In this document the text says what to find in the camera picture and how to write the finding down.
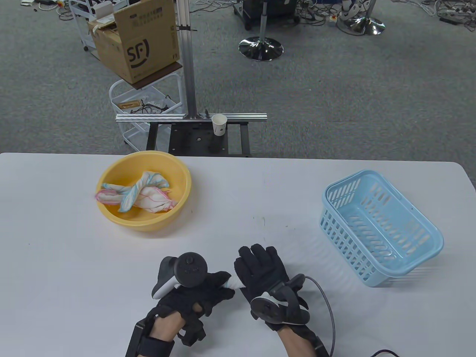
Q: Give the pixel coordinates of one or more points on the person's right hand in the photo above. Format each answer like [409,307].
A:
[260,267]

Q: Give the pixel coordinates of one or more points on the person's left hand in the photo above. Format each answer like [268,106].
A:
[208,295]

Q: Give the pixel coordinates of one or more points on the blue-trimmed white dish cloth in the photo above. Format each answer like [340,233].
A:
[152,178]
[234,284]

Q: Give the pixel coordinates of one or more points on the pink-trimmed white dish cloth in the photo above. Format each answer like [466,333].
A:
[152,199]

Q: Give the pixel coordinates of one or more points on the person's left forearm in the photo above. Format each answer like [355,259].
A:
[165,327]

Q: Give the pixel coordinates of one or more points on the person's right forearm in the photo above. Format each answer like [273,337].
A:
[297,342]

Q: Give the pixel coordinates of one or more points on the black left hand controller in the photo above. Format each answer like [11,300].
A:
[191,269]

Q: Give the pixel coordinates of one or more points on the black hand controller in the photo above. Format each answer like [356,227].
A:
[191,269]
[267,308]

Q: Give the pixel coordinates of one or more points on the black left glove sensor box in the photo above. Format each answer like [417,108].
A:
[193,333]

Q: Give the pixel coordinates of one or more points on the black right hand controller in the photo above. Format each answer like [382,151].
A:
[267,308]

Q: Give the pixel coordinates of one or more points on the yellow plastic basin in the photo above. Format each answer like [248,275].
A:
[178,186]

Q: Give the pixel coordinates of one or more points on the black metal stand base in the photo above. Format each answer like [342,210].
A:
[193,139]

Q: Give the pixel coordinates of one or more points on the white paper cup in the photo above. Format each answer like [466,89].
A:
[219,124]

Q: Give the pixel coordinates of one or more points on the light blue plastic basket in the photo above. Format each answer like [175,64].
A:
[427,232]

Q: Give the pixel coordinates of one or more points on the small brown box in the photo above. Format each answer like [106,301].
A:
[130,104]

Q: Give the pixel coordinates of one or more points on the brown wooden board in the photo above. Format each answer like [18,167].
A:
[160,74]

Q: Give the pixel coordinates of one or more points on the chrome stool base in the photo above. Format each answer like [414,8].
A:
[260,48]
[362,26]

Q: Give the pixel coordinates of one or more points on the black equipment case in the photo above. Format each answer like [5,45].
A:
[275,9]

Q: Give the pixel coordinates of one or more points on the brown cardboard box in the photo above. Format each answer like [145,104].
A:
[141,37]

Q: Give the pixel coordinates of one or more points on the black power strip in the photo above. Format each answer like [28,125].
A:
[450,19]

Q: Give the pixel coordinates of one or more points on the white metal trolley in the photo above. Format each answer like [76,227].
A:
[73,11]

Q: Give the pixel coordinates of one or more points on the aluminium profile frame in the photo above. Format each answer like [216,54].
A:
[187,55]

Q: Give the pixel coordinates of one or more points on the red button switch box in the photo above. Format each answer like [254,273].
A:
[333,19]

